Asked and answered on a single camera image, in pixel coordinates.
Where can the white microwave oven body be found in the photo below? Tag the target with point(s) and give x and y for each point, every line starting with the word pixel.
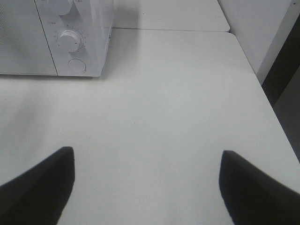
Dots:
pixel 92 20

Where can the white timer knob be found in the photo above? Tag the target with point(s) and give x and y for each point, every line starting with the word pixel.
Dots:
pixel 70 41

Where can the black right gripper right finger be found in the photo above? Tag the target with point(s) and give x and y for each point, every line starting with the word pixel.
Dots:
pixel 254 198

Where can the upper white power knob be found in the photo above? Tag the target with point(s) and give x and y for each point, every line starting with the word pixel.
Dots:
pixel 63 7

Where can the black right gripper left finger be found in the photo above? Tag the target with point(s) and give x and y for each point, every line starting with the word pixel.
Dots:
pixel 39 195

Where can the white microwave door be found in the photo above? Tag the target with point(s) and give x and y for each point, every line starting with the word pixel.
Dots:
pixel 23 46

